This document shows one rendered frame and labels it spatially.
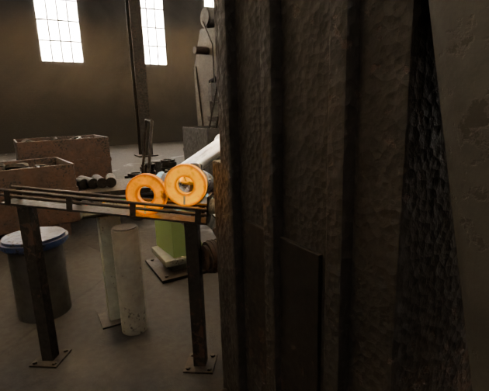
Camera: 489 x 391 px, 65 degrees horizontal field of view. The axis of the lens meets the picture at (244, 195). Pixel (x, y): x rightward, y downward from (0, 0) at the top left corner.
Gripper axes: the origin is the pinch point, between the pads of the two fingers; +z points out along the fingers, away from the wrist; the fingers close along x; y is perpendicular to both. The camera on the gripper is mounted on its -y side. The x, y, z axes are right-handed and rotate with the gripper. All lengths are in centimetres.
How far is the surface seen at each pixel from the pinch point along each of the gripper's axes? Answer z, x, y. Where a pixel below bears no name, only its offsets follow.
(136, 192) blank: 0.1, -18.7, -4.7
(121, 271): -30, -37, -38
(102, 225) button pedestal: -36, -50, -18
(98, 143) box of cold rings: -315, -195, 79
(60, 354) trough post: -23, -61, -73
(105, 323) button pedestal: -47, -53, -67
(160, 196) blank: -0.2, -9.6, -6.2
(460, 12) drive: 90, 57, 11
